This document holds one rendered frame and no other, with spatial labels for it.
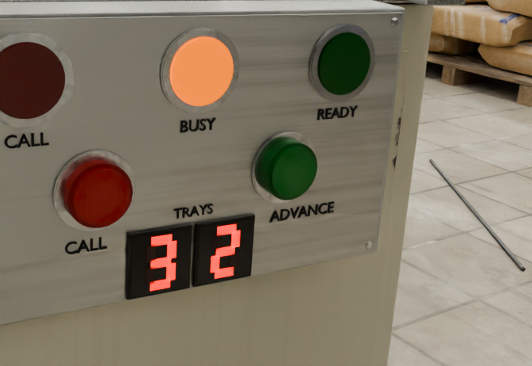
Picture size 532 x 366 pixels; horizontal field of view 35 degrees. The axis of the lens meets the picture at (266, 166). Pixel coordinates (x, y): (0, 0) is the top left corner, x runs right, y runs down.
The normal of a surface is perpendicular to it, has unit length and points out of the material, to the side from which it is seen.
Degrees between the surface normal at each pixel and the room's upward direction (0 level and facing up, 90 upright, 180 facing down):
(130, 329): 90
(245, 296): 90
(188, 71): 90
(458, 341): 0
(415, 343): 0
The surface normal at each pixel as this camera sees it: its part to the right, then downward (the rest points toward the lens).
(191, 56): 0.51, 0.30
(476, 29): -0.75, 0.15
